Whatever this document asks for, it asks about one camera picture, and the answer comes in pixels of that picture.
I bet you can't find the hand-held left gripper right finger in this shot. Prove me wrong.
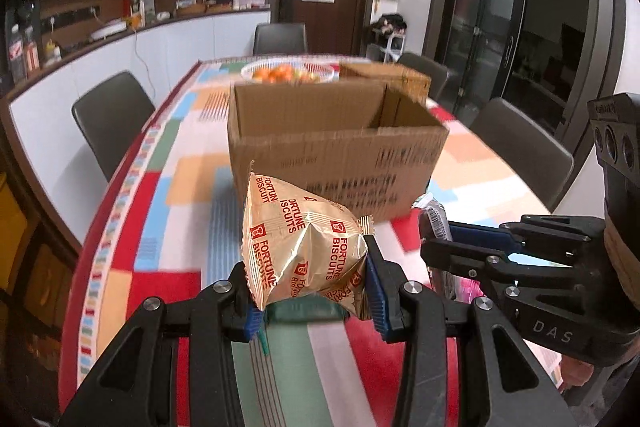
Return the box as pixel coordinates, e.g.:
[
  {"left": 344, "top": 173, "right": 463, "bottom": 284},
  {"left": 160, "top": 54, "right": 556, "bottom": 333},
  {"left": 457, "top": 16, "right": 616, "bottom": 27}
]
[{"left": 362, "top": 234, "right": 571, "bottom": 427}]

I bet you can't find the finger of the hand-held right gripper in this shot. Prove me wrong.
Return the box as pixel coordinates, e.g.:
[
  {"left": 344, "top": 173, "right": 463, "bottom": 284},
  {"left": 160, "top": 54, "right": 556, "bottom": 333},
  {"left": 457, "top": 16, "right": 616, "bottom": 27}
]
[
  {"left": 447, "top": 214, "right": 608, "bottom": 267},
  {"left": 420, "top": 237, "right": 568, "bottom": 290}
]

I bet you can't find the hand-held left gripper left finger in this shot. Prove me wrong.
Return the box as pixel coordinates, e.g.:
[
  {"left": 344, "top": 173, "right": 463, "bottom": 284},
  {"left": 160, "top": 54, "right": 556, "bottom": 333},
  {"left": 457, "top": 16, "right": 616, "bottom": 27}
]
[{"left": 60, "top": 264, "right": 266, "bottom": 427}]

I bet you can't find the long black snack packet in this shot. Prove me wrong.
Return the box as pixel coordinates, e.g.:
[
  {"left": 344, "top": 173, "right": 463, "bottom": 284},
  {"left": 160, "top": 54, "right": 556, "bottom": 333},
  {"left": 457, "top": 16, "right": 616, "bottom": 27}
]
[{"left": 412, "top": 193, "right": 463, "bottom": 308}]

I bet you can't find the gold biscuit packet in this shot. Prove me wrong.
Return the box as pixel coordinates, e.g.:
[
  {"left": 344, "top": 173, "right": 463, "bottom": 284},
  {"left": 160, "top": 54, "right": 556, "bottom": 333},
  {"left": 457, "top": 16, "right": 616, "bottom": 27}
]
[{"left": 241, "top": 159, "right": 376, "bottom": 322}]

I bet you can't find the large cardboard box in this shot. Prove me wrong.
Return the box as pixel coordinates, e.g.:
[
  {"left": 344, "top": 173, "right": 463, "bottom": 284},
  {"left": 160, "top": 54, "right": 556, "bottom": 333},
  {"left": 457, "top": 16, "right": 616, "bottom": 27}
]
[{"left": 227, "top": 82, "right": 450, "bottom": 220}]

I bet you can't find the pink snack packet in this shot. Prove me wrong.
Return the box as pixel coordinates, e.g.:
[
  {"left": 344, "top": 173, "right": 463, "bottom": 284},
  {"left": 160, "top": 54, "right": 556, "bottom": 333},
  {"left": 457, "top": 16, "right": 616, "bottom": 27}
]
[{"left": 462, "top": 277, "right": 484, "bottom": 306}]

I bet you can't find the grey dining chair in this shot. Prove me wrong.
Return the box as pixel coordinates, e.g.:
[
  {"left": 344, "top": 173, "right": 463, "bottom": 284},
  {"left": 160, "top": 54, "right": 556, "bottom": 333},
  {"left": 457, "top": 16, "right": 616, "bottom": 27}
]
[
  {"left": 252, "top": 23, "right": 307, "bottom": 56},
  {"left": 469, "top": 97, "right": 575, "bottom": 210},
  {"left": 397, "top": 52, "right": 449, "bottom": 100},
  {"left": 71, "top": 71, "right": 156, "bottom": 182}
]

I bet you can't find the black glass sliding door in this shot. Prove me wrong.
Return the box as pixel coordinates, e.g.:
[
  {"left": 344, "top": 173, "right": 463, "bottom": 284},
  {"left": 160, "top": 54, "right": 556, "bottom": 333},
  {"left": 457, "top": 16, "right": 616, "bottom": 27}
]
[{"left": 440, "top": 0, "right": 601, "bottom": 142}]

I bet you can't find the white stool with bag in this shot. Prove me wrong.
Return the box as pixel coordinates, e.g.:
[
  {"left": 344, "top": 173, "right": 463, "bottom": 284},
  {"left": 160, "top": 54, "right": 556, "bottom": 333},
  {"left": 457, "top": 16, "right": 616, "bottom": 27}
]
[{"left": 370, "top": 13, "right": 407, "bottom": 62}]

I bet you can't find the dark glass display cabinet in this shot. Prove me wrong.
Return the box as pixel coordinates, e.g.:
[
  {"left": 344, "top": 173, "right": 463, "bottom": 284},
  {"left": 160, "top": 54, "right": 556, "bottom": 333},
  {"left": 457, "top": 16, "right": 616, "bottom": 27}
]
[{"left": 0, "top": 157, "right": 81, "bottom": 408}]

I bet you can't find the white bowl of oranges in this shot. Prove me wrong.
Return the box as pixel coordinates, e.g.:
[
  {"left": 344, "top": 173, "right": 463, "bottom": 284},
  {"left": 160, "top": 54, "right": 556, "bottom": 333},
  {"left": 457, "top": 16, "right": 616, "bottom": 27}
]
[{"left": 241, "top": 59, "right": 337, "bottom": 86}]

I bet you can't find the white sideboard counter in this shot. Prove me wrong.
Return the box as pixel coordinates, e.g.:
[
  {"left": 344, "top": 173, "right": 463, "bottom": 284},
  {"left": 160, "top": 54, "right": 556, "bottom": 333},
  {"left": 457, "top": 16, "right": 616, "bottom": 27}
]
[{"left": 0, "top": 4, "right": 271, "bottom": 248}]

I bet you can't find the flat white kitchen scale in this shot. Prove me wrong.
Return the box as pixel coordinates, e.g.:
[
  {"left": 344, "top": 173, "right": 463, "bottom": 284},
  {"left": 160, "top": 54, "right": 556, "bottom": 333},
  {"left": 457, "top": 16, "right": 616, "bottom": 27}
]
[{"left": 90, "top": 22, "right": 128, "bottom": 42}]

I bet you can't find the short water bottle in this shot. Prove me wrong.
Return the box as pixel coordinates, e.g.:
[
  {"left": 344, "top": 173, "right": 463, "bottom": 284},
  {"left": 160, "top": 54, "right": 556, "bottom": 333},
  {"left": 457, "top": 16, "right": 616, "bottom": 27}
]
[{"left": 22, "top": 27, "right": 41, "bottom": 70}]

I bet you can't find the tall water bottle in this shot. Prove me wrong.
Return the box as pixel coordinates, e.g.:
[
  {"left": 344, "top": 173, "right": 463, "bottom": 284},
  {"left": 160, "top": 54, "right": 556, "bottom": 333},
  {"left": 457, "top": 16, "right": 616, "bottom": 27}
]
[{"left": 7, "top": 24, "right": 27, "bottom": 82}]

